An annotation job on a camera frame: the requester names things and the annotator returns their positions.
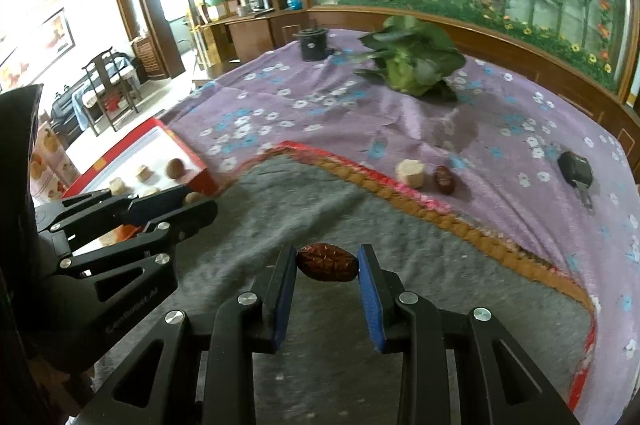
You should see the red box with white inside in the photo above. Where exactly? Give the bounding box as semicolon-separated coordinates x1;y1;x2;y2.
30;119;221;246

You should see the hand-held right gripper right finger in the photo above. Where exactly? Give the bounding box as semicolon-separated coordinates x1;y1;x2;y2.
356;243;581;425

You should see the red date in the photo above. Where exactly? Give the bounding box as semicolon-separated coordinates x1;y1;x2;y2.
433;166;457;195
296;243;358;281

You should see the black car key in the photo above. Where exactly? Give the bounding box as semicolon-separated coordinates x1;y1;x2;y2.
557;150;596;211

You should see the framed wall picture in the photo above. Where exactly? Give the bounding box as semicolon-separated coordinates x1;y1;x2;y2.
0;8;76;93

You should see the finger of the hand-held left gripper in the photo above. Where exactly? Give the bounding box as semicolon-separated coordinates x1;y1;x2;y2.
36;184;189;234
56;199;219;274

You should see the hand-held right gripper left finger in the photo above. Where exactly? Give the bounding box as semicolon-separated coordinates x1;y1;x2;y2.
75;244;299;425

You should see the grey mat with red border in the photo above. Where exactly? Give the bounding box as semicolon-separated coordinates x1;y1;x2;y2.
90;140;601;425

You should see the printed carton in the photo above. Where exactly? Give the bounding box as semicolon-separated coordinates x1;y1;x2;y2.
30;128;76;201

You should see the purple floral tablecloth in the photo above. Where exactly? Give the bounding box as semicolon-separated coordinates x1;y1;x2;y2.
165;28;640;406

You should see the wooden side counter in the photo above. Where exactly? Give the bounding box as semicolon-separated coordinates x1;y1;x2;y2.
200;8;311;73

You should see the black sofa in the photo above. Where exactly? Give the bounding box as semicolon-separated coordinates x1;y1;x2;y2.
50;90;101;136

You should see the black cylinder holder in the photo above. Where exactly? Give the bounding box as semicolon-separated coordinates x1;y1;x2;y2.
293;28;331;62

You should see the dark wooden chair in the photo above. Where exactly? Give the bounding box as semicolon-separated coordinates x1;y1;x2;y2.
81;46;141;136

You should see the green leafy cabbage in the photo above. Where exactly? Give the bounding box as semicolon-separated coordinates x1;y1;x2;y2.
352;15;467;102

